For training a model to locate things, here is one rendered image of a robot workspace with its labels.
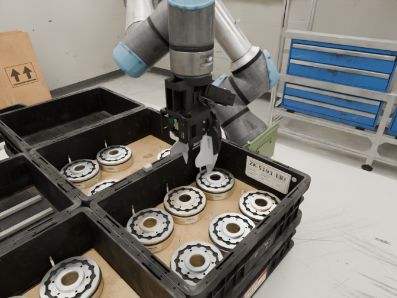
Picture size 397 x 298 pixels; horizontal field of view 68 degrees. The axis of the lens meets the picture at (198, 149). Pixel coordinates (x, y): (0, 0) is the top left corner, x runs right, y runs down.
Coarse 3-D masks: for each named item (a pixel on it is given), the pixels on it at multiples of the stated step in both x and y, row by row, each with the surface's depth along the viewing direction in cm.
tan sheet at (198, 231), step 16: (240, 192) 78; (160, 208) 72; (208, 208) 72; (224, 208) 72; (176, 224) 68; (192, 224) 68; (208, 224) 68; (176, 240) 64; (192, 240) 64; (208, 240) 64; (160, 256) 60
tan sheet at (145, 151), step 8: (152, 136) 103; (136, 144) 99; (144, 144) 99; (152, 144) 99; (168, 144) 99; (136, 152) 94; (144, 152) 94; (152, 152) 94; (96, 160) 90; (136, 160) 90; (144, 160) 90; (152, 160) 90; (128, 168) 87; (136, 168) 87; (104, 176) 84; (112, 176) 84; (120, 176) 84
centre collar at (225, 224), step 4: (228, 220) 64; (232, 220) 64; (224, 224) 63; (228, 224) 63; (232, 224) 64; (236, 224) 63; (240, 224) 63; (224, 228) 62; (240, 228) 62; (244, 228) 62; (224, 232) 61; (228, 232) 61; (240, 232) 61; (244, 232) 62; (228, 236) 60; (232, 236) 60; (236, 236) 60; (240, 236) 61
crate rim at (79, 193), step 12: (144, 108) 99; (108, 120) 92; (84, 132) 86; (48, 144) 79; (36, 156) 74; (168, 156) 74; (48, 168) 70; (60, 180) 66; (120, 180) 66; (84, 204) 61
